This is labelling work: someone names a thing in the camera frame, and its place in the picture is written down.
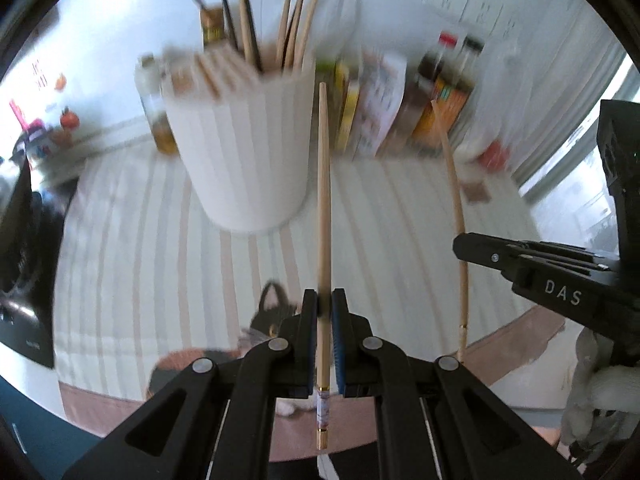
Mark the white wall socket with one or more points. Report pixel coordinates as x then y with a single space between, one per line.
465 0

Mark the white plastic bag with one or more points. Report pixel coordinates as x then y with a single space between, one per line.
500 90

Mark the small brown square tile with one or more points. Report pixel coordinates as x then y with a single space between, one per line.
476 192

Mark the bamboo chopstick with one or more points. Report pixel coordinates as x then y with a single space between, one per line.
285 20
452 180
298 15
325 185
307 25

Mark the black cooktop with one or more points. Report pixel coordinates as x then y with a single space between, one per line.
25 260

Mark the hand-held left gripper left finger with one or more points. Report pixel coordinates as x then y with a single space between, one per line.
310 310

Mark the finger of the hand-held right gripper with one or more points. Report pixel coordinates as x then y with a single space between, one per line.
485 255
560 249

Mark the dark jar black lid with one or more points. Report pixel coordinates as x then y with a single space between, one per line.
415 100

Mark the oil bottle white cap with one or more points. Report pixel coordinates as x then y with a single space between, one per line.
160 130

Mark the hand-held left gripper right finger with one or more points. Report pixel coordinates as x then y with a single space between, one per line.
337 340

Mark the white printed paper slip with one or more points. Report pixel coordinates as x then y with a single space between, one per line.
380 105

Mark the pink plastic utensil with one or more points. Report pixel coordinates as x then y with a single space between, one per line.
27 120

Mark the orange fruit wall sticker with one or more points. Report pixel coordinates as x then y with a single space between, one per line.
70 120
61 80

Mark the small red packet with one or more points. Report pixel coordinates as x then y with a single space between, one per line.
495 156

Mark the dark wooden chopstick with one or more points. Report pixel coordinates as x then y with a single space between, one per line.
227 10
250 20

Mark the cream round utensil holder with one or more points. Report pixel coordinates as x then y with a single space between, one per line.
240 160

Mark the row of condiment bottles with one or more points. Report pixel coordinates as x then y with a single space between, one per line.
442 105

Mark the window frame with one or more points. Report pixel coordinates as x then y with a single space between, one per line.
565 160

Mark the yellow packet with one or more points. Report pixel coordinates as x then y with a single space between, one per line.
347 110

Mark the person's right hand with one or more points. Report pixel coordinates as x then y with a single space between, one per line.
600 390

